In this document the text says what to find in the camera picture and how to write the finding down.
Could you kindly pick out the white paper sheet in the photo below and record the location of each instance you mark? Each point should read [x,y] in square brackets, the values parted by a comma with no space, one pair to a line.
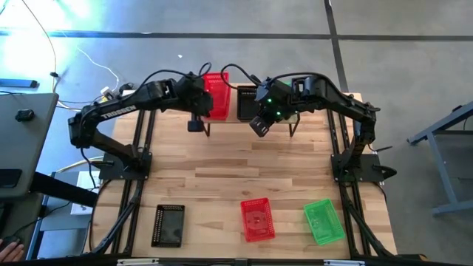
[85,183]
[81,209]

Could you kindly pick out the red plastic slotted basket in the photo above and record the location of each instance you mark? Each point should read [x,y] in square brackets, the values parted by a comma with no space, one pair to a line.
[220,96]
[257,220]

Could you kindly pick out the white power strip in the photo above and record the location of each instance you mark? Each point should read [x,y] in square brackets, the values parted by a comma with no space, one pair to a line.
[106,90]

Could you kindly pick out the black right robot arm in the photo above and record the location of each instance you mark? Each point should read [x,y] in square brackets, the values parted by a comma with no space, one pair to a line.
[343,103]

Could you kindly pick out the black desk leg bar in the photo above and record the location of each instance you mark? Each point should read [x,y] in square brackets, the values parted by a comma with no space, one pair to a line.
[63,189]

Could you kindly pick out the small black desk device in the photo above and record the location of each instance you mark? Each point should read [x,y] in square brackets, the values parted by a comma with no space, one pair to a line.
[24,115]

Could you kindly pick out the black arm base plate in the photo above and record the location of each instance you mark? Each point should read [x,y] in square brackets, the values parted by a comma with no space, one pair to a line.
[114,171]
[369,166]

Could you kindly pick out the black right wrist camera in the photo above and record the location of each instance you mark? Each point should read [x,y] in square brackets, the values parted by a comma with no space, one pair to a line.
[261,127]

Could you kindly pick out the wooden shelf with black legs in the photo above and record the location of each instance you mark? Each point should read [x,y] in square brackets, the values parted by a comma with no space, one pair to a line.
[233,107]

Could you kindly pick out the black aluminium table frame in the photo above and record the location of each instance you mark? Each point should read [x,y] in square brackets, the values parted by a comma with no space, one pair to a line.
[329,133]

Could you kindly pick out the black computer mouse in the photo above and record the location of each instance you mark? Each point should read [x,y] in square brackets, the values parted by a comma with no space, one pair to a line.
[9,241]

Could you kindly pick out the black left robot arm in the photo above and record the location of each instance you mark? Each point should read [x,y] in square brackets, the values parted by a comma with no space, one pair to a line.
[118,111]

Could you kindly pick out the silver metal bracket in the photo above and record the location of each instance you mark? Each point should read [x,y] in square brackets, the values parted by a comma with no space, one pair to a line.
[343,263]
[136,262]

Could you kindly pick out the grey metal stand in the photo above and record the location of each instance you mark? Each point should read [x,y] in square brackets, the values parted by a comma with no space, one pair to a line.
[443,159]

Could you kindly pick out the person's hand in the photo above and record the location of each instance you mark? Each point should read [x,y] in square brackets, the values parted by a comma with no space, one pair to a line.
[13,253]

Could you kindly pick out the black power adapter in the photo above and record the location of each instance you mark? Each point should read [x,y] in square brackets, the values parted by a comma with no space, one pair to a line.
[126,87]

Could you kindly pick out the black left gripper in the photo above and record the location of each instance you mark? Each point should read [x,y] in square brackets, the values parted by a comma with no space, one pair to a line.
[194,96]

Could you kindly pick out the grey desk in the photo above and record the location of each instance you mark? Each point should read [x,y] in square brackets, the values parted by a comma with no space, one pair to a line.
[29,147]

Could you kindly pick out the blue-grey flat bar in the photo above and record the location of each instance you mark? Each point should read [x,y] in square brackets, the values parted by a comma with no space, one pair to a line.
[18,83]

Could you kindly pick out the black plastic slotted basket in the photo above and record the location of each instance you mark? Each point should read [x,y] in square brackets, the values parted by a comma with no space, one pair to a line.
[168,227]
[245,105]

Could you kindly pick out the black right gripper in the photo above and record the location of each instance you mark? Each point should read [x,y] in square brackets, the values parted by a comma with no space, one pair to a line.
[277,99]

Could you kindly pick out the black phone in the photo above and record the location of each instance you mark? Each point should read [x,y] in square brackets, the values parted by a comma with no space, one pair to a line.
[9,178]

